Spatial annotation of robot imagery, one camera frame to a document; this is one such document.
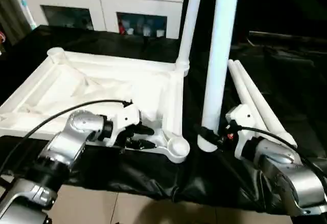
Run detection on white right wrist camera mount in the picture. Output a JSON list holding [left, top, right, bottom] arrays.
[[225, 104, 257, 159]]

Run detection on black work mat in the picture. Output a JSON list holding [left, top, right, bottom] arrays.
[[0, 25, 327, 215]]

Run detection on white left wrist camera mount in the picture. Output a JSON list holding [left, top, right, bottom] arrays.
[[106, 103, 142, 144]]

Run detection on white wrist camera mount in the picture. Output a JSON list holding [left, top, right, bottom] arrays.
[[225, 104, 257, 159], [106, 103, 142, 144]]

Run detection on grey curtain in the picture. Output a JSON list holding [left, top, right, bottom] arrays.
[[0, 0, 31, 44]]

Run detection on white plastic table leg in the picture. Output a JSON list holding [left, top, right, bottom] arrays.
[[233, 59, 298, 148], [227, 59, 279, 132], [175, 0, 205, 77], [197, 0, 241, 153]]

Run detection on black furniture with yellow label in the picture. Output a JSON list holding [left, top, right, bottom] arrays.
[[181, 0, 327, 41]]

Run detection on white cabinet with glass doors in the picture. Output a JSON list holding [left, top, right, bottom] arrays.
[[20, 0, 185, 39]]

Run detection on blue and white stick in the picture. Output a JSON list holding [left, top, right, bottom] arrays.
[[15, 0, 37, 30]]

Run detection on white plastic table top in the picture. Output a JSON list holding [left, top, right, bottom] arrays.
[[0, 47, 191, 164]]

